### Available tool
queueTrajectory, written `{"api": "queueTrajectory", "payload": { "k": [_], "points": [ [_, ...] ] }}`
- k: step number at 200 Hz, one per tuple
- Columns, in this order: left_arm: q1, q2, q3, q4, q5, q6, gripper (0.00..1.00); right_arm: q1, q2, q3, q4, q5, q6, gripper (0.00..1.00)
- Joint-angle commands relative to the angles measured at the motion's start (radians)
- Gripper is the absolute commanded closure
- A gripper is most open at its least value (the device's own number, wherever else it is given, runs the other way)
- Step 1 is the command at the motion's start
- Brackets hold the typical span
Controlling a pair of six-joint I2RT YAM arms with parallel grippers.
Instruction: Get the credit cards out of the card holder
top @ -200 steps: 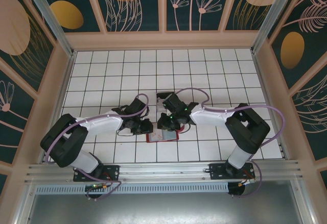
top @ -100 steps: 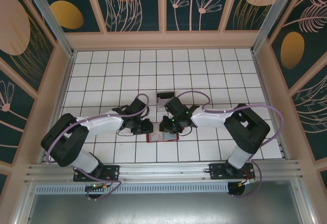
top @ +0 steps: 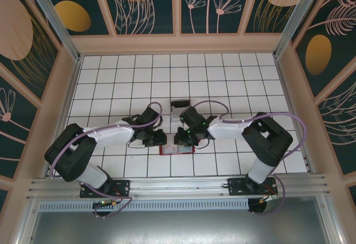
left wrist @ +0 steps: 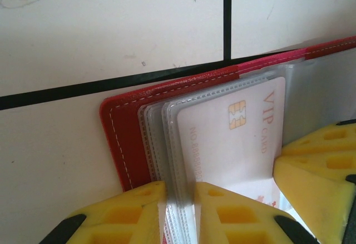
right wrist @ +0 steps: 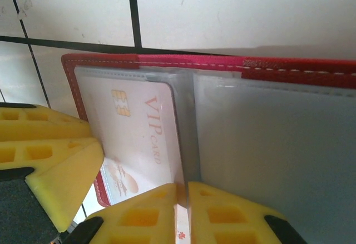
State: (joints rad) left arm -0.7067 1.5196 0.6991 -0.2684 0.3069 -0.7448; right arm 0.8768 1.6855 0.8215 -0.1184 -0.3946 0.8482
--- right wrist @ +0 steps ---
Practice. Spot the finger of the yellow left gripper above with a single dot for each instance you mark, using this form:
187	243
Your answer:
41	124
61	171

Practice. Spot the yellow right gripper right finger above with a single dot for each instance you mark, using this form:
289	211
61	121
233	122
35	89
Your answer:
231	219

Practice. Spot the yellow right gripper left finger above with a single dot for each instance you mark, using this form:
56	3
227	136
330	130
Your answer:
139	219

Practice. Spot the white VIP card pink flowers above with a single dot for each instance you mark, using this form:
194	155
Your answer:
182	227

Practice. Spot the white VIP card orange drawing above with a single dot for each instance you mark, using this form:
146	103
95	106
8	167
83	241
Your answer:
139	144

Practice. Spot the red leather card holder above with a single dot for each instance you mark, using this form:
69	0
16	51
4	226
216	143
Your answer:
264	144

